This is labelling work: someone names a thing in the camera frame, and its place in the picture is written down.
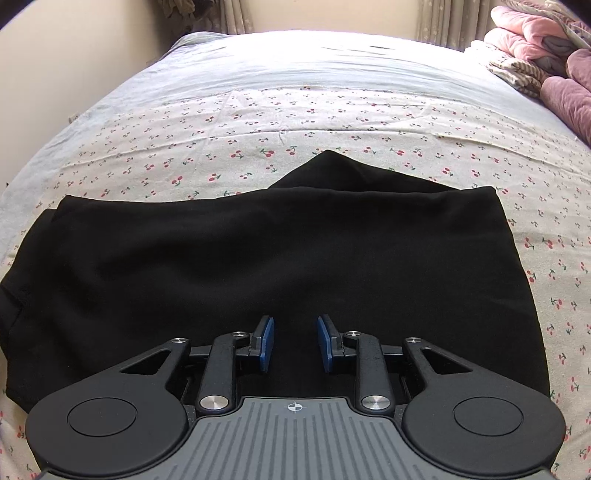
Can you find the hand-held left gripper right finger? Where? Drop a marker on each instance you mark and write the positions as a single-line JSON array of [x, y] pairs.
[[324, 344]]

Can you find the dark hanging jacket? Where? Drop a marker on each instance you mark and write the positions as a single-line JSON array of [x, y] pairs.
[[207, 4]]

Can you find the grey star curtain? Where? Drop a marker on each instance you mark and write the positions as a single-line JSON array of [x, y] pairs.
[[233, 16], [448, 23]]

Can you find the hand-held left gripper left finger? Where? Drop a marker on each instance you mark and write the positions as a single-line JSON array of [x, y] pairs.
[[267, 344]]

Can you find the pink folded quilt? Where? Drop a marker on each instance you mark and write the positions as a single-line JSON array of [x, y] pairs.
[[521, 32]]

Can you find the black pants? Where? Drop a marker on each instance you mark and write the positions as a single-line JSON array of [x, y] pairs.
[[277, 254]]

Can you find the striped folded blanket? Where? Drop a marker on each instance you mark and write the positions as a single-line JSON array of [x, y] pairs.
[[517, 71]]

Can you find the khaki hanging jacket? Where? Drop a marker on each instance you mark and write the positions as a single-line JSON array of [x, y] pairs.
[[175, 5]]

